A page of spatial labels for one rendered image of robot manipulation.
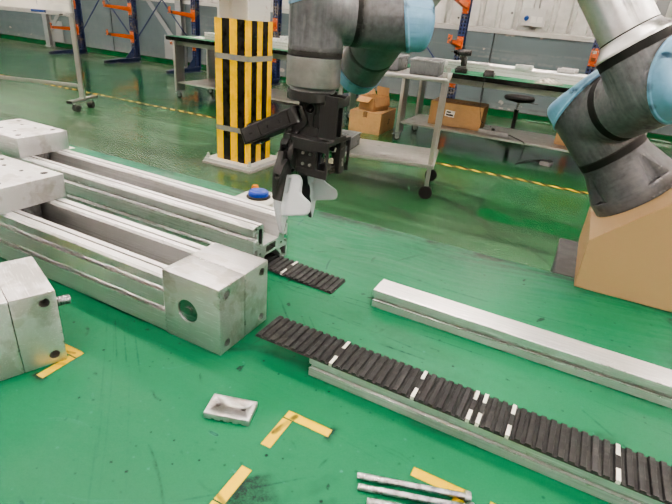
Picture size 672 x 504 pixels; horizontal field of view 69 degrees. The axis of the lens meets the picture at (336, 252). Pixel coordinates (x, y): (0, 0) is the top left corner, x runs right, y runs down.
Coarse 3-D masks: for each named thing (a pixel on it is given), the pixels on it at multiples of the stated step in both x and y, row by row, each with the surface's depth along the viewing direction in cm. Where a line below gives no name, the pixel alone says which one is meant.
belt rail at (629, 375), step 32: (384, 288) 74; (416, 320) 72; (448, 320) 69; (480, 320) 68; (512, 320) 68; (512, 352) 66; (544, 352) 64; (576, 352) 63; (608, 352) 63; (608, 384) 62; (640, 384) 60
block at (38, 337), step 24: (0, 264) 58; (24, 264) 58; (0, 288) 54; (24, 288) 54; (48, 288) 54; (0, 312) 51; (24, 312) 53; (48, 312) 54; (0, 336) 52; (24, 336) 54; (48, 336) 55; (0, 360) 53; (24, 360) 55; (48, 360) 56
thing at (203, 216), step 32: (32, 160) 97; (64, 160) 104; (96, 160) 101; (96, 192) 91; (128, 192) 87; (160, 192) 93; (192, 192) 89; (160, 224) 87; (192, 224) 82; (224, 224) 79; (256, 224) 78
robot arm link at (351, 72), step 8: (440, 0) 82; (344, 56) 76; (352, 56) 73; (344, 64) 77; (352, 64) 74; (344, 72) 78; (352, 72) 76; (360, 72) 75; (368, 72) 74; (376, 72) 74; (384, 72) 76; (344, 80) 80; (352, 80) 78; (360, 80) 77; (368, 80) 77; (376, 80) 78; (344, 88) 83; (352, 88) 81; (360, 88) 80; (368, 88) 80
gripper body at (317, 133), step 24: (288, 96) 67; (312, 96) 65; (336, 96) 68; (312, 120) 69; (336, 120) 66; (288, 144) 70; (312, 144) 67; (336, 144) 70; (312, 168) 70; (336, 168) 72
